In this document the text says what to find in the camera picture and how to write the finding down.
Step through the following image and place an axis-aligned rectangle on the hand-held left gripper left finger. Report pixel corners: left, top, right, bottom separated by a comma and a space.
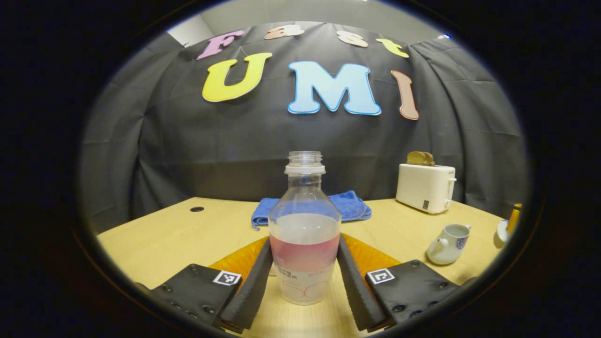
136, 236, 274, 334

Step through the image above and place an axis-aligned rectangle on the blue folded towel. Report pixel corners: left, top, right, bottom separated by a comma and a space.
251, 190, 372, 231

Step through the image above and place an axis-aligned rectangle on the white toaster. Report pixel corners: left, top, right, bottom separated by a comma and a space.
396, 163, 457, 215

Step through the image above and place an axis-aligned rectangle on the clear water bottle pink label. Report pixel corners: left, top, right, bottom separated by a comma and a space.
268, 151, 342, 306

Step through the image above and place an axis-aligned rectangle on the white teacup blue pattern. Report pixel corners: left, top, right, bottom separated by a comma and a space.
426, 223, 471, 266

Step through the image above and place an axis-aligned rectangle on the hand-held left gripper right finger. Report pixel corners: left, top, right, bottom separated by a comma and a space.
336, 233, 470, 333

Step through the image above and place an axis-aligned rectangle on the black backdrop cloth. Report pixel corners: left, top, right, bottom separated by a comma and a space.
77, 21, 529, 235

